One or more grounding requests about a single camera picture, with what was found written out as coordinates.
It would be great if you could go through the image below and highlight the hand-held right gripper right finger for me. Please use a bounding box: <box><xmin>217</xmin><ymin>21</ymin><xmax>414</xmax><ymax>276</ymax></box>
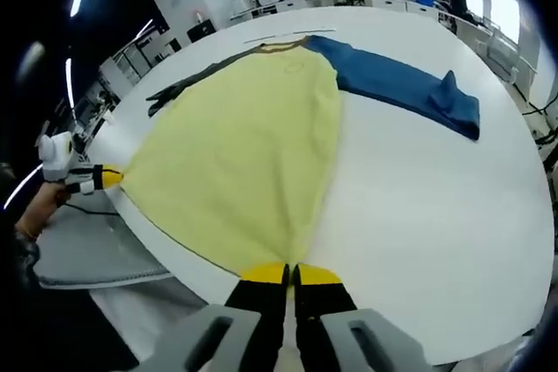
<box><xmin>290</xmin><ymin>262</ymin><xmax>432</xmax><ymax>372</ymax></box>

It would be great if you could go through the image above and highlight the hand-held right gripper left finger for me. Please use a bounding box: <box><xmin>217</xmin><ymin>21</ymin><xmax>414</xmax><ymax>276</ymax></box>
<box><xmin>141</xmin><ymin>260</ymin><xmax>291</xmax><ymax>372</ymax></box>

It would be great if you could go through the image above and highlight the yellow blue black garment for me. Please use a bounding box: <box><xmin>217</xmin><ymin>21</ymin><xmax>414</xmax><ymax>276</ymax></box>
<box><xmin>146</xmin><ymin>34</ymin><xmax>481</xmax><ymax>280</ymax></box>

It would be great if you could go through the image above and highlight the person's left hand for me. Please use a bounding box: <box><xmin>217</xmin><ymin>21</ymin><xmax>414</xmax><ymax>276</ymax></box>
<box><xmin>15</xmin><ymin>179</ymin><xmax>71</xmax><ymax>239</ymax></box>

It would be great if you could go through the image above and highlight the grey mat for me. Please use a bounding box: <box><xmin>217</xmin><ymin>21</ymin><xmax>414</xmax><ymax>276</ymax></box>
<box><xmin>32</xmin><ymin>201</ymin><xmax>174</xmax><ymax>290</ymax></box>

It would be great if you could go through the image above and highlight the black box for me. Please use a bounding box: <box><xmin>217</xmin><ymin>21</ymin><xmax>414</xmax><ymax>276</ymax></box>
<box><xmin>187</xmin><ymin>18</ymin><xmax>217</xmax><ymax>44</ymax></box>

